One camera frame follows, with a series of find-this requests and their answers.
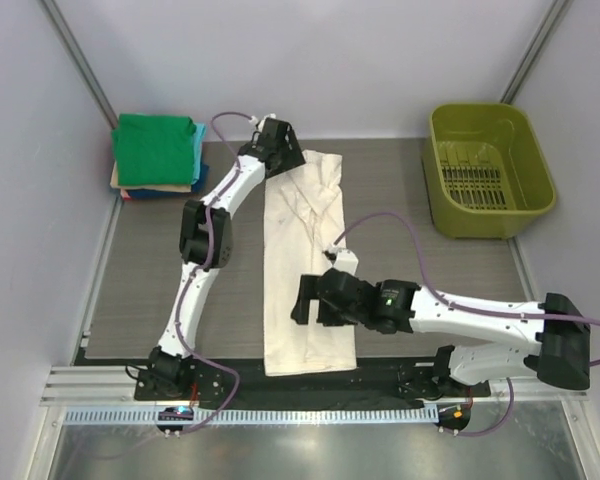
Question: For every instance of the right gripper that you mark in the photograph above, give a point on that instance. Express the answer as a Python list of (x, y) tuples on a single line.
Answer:
[(301, 309)]

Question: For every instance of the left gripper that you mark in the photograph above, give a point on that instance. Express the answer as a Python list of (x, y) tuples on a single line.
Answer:
[(294, 158)]

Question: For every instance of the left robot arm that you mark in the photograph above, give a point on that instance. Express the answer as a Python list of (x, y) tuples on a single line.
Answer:
[(206, 245)]

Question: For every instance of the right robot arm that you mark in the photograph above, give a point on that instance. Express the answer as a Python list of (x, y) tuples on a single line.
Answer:
[(546, 339)]

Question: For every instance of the light blue folded t shirt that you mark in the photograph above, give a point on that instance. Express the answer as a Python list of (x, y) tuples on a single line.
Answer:
[(197, 143)]

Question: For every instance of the green folded t shirt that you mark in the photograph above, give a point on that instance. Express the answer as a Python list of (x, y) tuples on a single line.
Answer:
[(154, 149)]

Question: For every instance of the olive green plastic bin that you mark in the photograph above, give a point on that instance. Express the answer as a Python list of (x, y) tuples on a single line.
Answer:
[(485, 172)]

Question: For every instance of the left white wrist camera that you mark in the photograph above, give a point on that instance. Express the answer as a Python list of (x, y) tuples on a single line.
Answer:
[(258, 123)]

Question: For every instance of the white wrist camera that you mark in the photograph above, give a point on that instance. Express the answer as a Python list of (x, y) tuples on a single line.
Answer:
[(342, 259), (258, 123)]

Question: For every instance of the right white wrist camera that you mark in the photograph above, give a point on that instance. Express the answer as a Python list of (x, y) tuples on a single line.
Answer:
[(342, 259)]

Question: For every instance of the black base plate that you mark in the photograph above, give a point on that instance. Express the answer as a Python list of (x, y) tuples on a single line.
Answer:
[(408, 378)]

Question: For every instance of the slotted cable duct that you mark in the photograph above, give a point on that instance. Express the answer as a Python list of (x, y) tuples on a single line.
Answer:
[(179, 415)]

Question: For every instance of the left corner aluminium post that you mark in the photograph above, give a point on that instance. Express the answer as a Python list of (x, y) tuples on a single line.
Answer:
[(72, 47)]

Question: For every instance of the corner aluminium post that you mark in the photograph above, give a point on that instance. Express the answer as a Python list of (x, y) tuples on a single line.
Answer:
[(72, 47), (548, 26)]

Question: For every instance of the aluminium frame rail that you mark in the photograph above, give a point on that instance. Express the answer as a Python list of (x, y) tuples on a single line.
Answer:
[(111, 385)]

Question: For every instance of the right corner aluminium post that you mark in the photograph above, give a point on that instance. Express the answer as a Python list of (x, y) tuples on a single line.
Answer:
[(548, 26)]

